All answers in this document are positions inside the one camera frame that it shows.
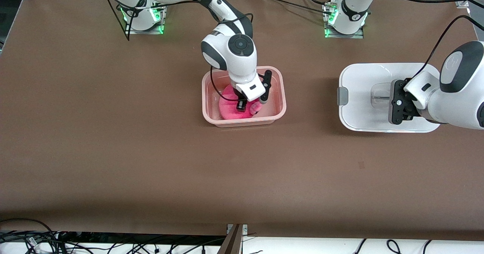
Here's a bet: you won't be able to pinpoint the pink plush toy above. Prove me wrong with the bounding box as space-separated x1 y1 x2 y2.
219 85 262 120

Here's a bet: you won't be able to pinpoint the white box lid grey clips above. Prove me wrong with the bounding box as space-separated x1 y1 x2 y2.
337 63 445 133

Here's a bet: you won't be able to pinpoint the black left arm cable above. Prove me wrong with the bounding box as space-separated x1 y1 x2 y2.
386 0 484 80

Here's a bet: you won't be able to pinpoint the pink translucent plastic box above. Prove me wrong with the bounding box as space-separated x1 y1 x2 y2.
202 66 287 128

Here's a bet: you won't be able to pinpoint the brown table cover sheet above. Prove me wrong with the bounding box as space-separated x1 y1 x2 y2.
0 0 484 242

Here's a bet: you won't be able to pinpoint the tangled black cables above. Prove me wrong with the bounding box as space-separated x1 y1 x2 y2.
0 218 227 254

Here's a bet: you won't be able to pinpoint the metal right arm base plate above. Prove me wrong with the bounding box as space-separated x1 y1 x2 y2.
125 0 164 34

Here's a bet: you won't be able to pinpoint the black cable across table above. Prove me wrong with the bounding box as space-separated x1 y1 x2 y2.
259 0 335 14

